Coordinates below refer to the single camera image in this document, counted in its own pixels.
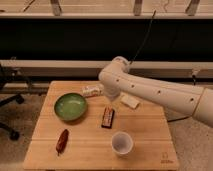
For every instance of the green ceramic bowl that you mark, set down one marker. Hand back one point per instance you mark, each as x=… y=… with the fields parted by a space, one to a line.
x=70 y=106

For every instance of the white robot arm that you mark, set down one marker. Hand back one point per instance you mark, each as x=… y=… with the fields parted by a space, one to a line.
x=190 y=100

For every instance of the white plastic bottle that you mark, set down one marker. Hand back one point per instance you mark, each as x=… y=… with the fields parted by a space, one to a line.
x=92 y=90

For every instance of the white sponge block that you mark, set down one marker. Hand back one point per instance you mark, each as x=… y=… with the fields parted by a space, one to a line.
x=130 y=101

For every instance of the dark chocolate bar box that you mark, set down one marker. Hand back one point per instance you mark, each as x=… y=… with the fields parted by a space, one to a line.
x=107 y=118

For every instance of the white paper cup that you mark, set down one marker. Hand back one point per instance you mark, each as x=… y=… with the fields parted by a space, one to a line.
x=121 y=143

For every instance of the red chili pepper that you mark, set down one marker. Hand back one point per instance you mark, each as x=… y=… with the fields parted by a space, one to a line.
x=62 y=141

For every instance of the black office chair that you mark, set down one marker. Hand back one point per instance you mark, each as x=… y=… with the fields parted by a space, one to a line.
x=13 y=134

